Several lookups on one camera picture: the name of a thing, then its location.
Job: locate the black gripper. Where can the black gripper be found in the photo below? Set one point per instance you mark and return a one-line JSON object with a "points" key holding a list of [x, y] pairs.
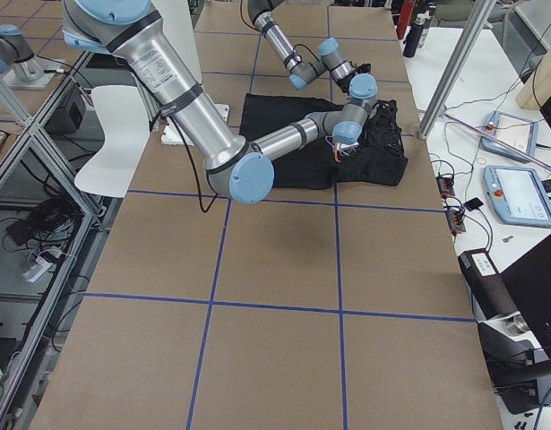
{"points": [[385, 120], [349, 79]]}

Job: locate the black graphic t-shirt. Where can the black graphic t-shirt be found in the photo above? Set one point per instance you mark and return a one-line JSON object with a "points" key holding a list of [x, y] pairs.
{"points": [[314, 167]]}

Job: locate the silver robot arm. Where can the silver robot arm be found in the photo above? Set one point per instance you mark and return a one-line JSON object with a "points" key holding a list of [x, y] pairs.
{"points": [[297, 49], [235, 166]]}

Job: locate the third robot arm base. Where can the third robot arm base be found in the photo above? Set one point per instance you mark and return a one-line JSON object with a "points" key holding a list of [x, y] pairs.
{"points": [[20, 67]]}

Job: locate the black bottle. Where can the black bottle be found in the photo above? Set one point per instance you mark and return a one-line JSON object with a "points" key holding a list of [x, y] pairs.
{"points": [[413, 37]]}

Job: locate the red bottle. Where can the red bottle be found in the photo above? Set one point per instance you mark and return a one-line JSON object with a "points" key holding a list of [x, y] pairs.
{"points": [[405, 13]]}

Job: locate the far teach pendant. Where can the far teach pendant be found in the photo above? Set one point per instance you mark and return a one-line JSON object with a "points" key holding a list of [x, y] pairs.
{"points": [[518, 132]]}

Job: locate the teach pendant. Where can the teach pendant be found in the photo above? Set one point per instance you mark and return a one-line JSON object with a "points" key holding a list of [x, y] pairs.
{"points": [[518, 132], [517, 196]]}

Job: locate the near teach pendant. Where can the near teach pendant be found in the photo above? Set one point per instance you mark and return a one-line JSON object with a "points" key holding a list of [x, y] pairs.
{"points": [[517, 196]]}

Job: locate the black box with label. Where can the black box with label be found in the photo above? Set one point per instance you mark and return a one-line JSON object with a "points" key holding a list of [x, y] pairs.
{"points": [[486, 283]]}

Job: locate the black monitor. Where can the black monitor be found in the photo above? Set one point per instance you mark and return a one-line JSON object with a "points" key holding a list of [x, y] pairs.
{"points": [[528, 281]]}

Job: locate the white plastic chair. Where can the white plastic chair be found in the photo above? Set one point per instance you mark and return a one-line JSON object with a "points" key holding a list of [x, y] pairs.
{"points": [[125, 125]]}

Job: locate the white power strip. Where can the white power strip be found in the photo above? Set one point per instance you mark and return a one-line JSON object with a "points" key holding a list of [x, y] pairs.
{"points": [[42, 264]]}

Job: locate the aluminium frame post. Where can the aluminium frame post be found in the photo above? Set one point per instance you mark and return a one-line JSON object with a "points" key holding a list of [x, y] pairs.
{"points": [[465, 43]]}

